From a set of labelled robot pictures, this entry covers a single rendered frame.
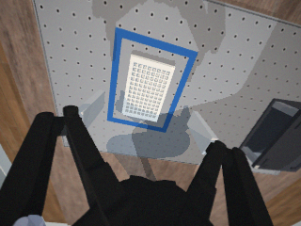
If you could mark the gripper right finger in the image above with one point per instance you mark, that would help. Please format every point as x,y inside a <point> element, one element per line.
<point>245,205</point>

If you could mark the blue tape rectangle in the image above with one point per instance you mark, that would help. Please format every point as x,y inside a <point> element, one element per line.
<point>121,33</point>

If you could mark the dark grey rectangular frame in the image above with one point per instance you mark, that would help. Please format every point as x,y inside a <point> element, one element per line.
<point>284,152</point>

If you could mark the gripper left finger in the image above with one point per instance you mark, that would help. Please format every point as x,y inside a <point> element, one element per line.
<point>23,193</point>

